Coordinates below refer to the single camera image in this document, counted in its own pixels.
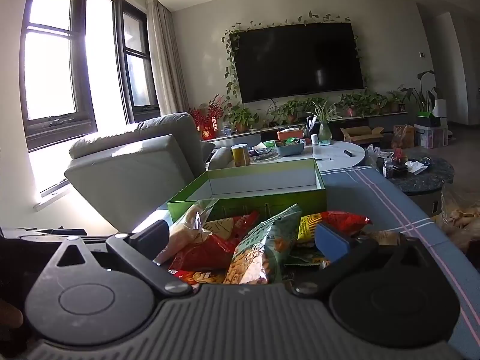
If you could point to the potted green plant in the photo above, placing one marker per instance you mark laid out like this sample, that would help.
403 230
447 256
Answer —
352 103
270 114
242 116
294 108
377 102
395 100

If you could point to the clear storage bin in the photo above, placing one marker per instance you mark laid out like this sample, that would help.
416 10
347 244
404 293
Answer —
431 137

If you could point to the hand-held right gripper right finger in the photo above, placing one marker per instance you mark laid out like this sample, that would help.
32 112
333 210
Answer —
332 242

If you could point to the large leaf plant white pot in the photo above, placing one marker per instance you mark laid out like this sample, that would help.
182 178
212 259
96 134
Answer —
440 107

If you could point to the grey television console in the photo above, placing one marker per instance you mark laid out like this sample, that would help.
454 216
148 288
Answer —
382 120

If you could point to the beige curtain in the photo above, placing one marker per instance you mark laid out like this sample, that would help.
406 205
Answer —
168 63

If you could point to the small teal box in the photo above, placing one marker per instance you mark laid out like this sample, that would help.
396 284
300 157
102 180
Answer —
324 142

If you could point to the yellow red snack packet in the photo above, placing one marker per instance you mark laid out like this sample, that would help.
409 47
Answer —
307 228

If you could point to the round white table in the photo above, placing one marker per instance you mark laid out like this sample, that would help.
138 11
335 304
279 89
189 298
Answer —
337 155

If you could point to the dark framed window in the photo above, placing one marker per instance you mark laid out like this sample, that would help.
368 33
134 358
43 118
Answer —
48 63

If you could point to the open cardboard box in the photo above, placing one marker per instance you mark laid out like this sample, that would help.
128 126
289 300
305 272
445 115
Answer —
360 137

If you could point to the yellow green bean snack packet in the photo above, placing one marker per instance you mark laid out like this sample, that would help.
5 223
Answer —
300 258

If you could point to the teal basket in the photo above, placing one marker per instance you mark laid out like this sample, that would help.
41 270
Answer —
290 150

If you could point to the crinkled plastic bag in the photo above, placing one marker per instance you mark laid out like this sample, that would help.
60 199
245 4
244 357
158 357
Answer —
461 217

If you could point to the small red box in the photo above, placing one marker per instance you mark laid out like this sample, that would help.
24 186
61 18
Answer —
398 153

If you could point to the black pen holder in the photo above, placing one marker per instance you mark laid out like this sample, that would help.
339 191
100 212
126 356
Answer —
308 129

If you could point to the white tissue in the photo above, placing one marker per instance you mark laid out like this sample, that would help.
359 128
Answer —
414 167

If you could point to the person's left hand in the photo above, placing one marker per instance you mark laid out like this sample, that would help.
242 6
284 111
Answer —
9 313

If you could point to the yellow can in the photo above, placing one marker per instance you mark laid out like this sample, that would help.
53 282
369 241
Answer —
240 155

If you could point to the small white bottle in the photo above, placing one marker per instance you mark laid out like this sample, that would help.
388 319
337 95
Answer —
314 139

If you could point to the red berry decoration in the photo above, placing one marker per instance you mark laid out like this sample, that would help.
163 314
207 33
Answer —
210 112

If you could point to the red cream snack packet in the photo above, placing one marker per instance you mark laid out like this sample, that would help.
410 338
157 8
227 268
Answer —
210 249

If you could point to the red white lettered snack packet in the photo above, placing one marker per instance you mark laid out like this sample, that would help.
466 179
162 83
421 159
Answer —
195 275

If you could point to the orange box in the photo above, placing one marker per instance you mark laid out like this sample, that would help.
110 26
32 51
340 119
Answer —
288 135

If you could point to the black television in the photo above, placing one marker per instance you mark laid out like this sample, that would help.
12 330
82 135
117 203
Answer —
300 63

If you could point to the green lidded bowl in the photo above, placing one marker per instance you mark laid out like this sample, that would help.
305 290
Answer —
270 143

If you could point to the glass vase with spider plant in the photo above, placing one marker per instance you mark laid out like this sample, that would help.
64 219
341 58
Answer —
324 131

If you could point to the white plastic bag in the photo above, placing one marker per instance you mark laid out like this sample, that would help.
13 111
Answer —
372 155

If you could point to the green cardboard box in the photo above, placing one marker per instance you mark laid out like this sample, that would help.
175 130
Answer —
300 200

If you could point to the grey sofa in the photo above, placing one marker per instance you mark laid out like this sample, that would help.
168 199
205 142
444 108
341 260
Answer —
131 165

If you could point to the clear cracker bag orange label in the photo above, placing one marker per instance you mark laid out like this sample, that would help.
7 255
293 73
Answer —
183 232

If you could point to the dark glass bottle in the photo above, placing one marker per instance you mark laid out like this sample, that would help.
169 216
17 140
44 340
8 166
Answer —
387 168

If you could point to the dark round coffee table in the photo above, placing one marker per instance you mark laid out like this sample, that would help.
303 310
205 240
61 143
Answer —
423 183

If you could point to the dark wrapper pile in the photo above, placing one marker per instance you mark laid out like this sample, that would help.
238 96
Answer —
262 153

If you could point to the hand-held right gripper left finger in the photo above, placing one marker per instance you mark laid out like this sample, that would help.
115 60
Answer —
150 234

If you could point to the black box green top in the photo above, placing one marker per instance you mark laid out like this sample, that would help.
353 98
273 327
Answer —
427 120

